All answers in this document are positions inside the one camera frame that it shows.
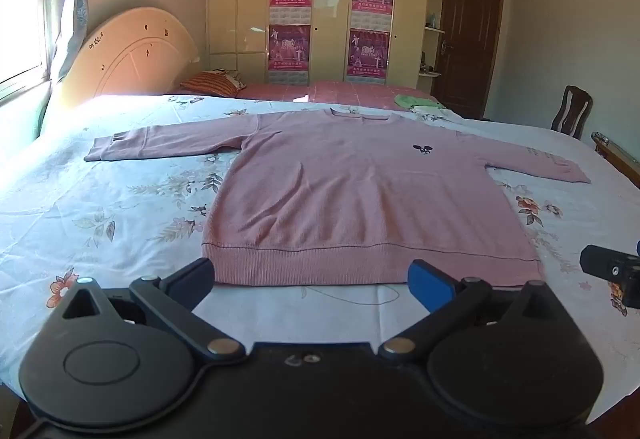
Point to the dark wooden door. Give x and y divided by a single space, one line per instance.
470 39

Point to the blue bottle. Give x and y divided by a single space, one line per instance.
434 20

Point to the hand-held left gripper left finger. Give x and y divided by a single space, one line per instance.
194 277

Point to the orange striped pillow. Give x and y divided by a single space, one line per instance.
212 83

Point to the green folded cloth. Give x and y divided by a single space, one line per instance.
414 100

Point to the patterned window curtain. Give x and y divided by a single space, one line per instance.
70 9

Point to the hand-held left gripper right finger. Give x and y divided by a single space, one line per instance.
429 283

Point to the pink knit sweater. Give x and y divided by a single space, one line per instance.
360 189

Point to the floral white bed sheet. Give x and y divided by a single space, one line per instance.
125 199

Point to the cream rounded headboard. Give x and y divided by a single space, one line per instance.
135 54

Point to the window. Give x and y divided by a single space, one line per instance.
20 4

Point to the dark wooden chair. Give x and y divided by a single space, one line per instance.
572 111

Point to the cream corner shelf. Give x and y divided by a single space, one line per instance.
434 30

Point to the white folded cloth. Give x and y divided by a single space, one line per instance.
430 108

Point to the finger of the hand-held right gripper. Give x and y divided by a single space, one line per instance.
611 272

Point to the wooden furniture edge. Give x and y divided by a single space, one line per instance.
617 154

